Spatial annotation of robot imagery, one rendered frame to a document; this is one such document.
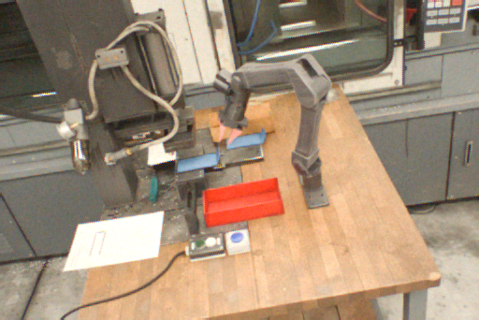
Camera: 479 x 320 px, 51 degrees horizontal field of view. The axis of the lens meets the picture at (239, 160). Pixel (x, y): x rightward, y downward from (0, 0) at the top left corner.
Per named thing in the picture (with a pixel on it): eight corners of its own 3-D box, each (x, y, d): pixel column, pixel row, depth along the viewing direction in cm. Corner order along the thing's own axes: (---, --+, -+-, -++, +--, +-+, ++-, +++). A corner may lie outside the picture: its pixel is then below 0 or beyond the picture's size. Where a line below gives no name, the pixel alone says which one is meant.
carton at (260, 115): (275, 133, 197) (272, 116, 193) (213, 145, 198) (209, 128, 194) (270, 117, 208) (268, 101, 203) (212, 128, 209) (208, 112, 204)
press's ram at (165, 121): (200, 154, 161) (179, 71, 144) (122, 169, 162) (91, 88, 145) (199, 125, 175) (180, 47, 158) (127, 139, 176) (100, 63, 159)
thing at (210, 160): (222, 164, 170) (220, 156, 168) (177, 171, 170) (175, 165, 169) (221, 153, 176) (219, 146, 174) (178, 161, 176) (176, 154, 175)
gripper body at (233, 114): (216, 113, 167) (223, 94, 164) (245, 122, 169) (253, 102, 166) (217, 122, 162) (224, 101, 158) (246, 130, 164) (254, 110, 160)
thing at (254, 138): (267, 142, 188) (266, 136, 186) (226, 149, 189) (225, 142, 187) (265, 132, 194) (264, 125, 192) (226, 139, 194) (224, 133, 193)
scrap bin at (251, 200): (284, 213, 157) (283, 199, 154) (207, 227, 158) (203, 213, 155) (279, 190, 167) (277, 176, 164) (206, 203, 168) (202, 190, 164)
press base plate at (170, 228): (250, 236, 156) (248, 229, 154) (94, 264, 158) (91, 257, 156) (235, 128, 209) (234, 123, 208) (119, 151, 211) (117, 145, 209)
